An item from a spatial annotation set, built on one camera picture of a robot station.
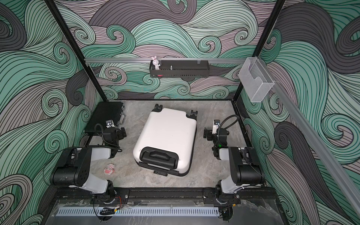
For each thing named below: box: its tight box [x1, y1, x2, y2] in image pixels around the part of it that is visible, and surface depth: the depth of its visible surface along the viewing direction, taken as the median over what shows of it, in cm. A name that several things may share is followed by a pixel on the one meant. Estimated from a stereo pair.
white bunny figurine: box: [151, 55, 161, 70], surface depth 90 cm
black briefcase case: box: [84, 101, 126, 136], surface depth 106 cm
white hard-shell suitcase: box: [133, 103, 198, 177], surface depth 75 cm
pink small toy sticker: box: [103, 163, 115, 175], surface depth 81 cm
